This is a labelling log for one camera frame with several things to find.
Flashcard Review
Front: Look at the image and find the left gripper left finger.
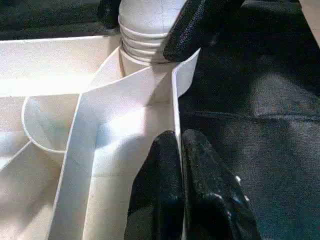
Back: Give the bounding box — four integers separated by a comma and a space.
124, 129, 186, 240

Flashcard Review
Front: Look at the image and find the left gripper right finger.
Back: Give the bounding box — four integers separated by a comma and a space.
179, 128, 263, 240

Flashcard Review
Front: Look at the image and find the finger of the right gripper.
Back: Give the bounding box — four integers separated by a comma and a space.
163, 0, 244, 63
96, 0, 123, 33

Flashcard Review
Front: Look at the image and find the white plastic table leg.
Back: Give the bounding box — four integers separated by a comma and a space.
116, 0, 188, 64

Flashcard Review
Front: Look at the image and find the white plastic table top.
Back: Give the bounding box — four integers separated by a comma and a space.
0, 34, 203, 240

